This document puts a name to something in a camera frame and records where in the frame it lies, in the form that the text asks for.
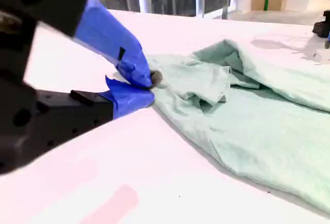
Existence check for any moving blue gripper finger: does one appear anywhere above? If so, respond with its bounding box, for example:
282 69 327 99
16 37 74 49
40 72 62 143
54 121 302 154
0 0 162 89

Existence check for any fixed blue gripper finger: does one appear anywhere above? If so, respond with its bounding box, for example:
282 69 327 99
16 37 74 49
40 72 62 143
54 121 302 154
36 75 156 155

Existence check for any pale green T-shirt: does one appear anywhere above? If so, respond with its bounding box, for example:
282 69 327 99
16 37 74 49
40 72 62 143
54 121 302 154
148 38 330 216

